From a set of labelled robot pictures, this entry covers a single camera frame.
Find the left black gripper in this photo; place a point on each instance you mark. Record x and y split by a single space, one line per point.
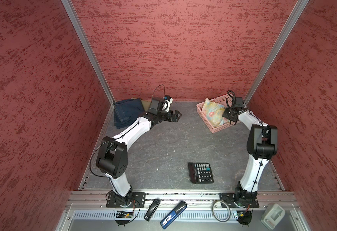
175 118

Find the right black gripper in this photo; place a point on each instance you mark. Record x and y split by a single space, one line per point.
226 114

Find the pastel patterned cloth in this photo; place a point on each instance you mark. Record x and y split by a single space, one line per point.
213 112

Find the olive green skirt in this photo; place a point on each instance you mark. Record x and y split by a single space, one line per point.
145 104

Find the blue denim skirt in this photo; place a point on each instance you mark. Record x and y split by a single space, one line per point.
126 112

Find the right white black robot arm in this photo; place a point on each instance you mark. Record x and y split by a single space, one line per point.
261 147

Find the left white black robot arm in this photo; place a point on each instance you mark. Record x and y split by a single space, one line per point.
112 158

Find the pink plastic basket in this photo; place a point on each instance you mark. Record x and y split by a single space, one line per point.
220 100

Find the black desk calculator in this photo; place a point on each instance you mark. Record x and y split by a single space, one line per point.
200 173

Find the blue black stapler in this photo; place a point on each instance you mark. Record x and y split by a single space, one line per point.
173 214

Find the right small circuit board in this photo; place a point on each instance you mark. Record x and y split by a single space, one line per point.
245 218

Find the small circuit board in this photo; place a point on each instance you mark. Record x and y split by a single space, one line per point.
245 218
125 214

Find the grey plastic dispenser box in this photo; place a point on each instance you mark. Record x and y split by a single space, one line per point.
272 216

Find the left small circuit board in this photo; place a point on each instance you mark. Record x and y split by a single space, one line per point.
125 214

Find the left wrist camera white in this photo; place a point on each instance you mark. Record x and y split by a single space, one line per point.
160 105

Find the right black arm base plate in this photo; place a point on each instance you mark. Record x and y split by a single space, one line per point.
226 199

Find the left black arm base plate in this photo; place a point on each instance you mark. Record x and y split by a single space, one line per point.
134 199

